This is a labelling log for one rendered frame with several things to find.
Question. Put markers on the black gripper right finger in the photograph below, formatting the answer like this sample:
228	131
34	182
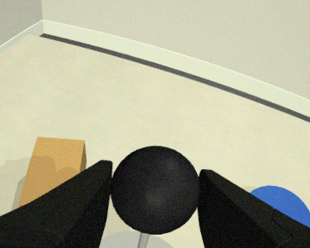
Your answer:
230	217

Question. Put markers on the blue cylinder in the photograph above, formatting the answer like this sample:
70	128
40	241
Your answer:
285	201

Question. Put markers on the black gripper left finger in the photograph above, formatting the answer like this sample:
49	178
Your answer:
73	215

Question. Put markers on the tan rectangular block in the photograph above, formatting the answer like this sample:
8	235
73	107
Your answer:
54	160

